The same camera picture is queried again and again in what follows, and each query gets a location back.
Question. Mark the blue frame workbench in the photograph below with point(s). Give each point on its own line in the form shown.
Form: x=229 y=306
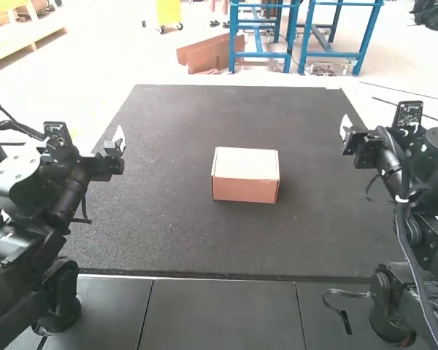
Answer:
x=336 y=54
x=257 y=54

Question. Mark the person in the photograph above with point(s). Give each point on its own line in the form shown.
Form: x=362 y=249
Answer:
x=215 y=23

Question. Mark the brown board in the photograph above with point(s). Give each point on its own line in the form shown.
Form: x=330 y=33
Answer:
x=211 y=54

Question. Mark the cardboard box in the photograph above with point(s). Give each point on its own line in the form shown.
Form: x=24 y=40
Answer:
x=244 y=182

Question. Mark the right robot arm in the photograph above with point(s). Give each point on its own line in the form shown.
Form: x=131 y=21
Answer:
x=434 y=146

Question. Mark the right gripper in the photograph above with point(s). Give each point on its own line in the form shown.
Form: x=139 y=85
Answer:
x=365 y=149

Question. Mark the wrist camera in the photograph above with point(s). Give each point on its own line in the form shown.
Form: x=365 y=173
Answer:
x=409 y=113
x=57 y=133

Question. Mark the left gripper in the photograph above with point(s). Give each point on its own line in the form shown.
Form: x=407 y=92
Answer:
x=111 y=162

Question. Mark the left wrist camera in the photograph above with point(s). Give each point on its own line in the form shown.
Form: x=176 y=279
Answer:
x=57 y=133

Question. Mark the black mat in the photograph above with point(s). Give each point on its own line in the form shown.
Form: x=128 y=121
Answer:
x=204 y=237

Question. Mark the black bags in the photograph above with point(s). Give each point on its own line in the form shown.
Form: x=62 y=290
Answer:
x=434 y=14

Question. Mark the dark base panel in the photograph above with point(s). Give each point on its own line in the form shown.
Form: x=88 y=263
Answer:
x=325 y=328
x=106 y=313
x=219 y=317

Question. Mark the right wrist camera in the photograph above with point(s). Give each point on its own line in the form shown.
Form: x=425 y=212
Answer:
x=409 y=113

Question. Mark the pale wooden platform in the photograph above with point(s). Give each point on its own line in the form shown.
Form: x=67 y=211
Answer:
x=11 y=40

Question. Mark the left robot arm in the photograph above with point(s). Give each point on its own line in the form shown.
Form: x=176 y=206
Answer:
x=18 y=189

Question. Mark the yellow wheeled cart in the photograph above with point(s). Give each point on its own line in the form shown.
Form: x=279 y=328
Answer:
x=168 y=12

